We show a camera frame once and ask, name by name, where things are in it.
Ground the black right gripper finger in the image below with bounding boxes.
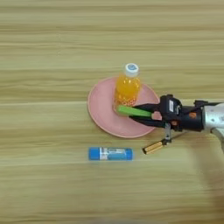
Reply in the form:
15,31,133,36
132,102,161,114
129,115,166,129

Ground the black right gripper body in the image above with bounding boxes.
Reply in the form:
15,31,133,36
157,105,205,144

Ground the green rectangular block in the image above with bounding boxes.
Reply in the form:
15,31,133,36
117,105,153,119

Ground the orange juice bottle white cap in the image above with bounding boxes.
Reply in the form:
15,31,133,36
113,62,142,114

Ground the screwdriver with yellow handle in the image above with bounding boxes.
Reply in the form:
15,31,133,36
142,131,189,155

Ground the blue glue stick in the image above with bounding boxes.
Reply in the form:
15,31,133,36
87,146,134,162

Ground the pink round plate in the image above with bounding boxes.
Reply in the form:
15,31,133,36
87,76,161,139

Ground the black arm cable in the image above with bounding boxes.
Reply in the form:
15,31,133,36
193,100,224,108

